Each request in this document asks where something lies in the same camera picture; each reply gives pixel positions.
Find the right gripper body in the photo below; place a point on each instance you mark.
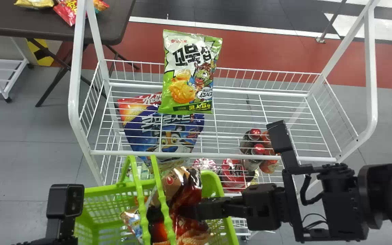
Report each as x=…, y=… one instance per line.
x=262, y=207

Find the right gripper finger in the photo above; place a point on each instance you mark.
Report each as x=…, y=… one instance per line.
x=219, y=208

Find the red snack packet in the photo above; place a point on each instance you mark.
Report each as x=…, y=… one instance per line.
x=65, y=10
x=182, y=190

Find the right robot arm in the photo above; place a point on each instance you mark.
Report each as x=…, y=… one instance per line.
x=379, y=200

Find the red noodle cup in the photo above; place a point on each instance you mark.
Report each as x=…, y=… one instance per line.
x=235, y=173

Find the brown bottle red cap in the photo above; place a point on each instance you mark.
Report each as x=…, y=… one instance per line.
x=250, y=139
x=255, y=156

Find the blue cereal bag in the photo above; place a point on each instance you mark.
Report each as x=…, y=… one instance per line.
x=155, y=129

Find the green basket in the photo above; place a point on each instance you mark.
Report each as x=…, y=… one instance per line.
x=114, y=204

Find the orange snack packet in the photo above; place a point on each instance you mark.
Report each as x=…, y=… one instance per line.
x=133, y=109

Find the green snack packet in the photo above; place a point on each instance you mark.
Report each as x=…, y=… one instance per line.
x=189, y=68

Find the dark side table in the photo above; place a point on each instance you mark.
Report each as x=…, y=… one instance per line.
x=29, y=23

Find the yellow snack packet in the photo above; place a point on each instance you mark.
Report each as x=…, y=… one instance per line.
x=34, y=3

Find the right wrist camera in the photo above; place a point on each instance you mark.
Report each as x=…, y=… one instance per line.
x=279, y=136

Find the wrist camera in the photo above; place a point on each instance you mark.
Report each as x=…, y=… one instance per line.
x=65, y=204
x=279, y=136

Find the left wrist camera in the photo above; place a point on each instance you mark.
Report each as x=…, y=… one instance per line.
x=65, y=204

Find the yellow black striped post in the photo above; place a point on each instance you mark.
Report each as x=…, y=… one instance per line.
x=41, y=54

